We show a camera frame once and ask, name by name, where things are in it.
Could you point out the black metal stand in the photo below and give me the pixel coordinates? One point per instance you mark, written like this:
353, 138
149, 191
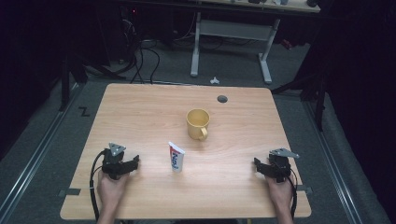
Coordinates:
319, 102
65, 84

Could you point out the person's right hand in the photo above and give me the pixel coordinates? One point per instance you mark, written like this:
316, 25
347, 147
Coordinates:
280, 193

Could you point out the grey table grommet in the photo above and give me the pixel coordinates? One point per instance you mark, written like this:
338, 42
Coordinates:
222, 99

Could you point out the white red toothpaste tube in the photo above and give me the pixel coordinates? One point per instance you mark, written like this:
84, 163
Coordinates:
176, 157

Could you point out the yellow mug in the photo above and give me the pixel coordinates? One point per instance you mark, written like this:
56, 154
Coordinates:
198, 124

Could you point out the metal floor rail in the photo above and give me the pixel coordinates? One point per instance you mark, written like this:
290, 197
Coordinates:
34, 158
334, 168

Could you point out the grey tape strip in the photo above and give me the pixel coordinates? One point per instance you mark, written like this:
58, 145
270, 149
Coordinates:
306, 189
70, 192

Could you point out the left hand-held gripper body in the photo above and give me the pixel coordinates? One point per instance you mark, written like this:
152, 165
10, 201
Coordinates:
114, 160

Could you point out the small red object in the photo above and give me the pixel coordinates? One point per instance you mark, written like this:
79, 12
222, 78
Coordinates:
287, 44

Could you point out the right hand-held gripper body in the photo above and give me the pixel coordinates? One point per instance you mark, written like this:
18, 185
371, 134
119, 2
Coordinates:
279, 165

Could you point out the white paper scrap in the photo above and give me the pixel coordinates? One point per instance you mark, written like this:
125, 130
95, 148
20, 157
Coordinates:
214, 81

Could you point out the black tape mark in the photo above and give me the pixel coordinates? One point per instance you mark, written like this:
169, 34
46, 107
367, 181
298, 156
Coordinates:
84, 111

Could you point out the wooden desk with white legs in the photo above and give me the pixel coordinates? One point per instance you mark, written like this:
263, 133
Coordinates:
233, 29

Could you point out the person's left hand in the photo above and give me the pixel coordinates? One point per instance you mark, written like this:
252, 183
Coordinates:
110, 189

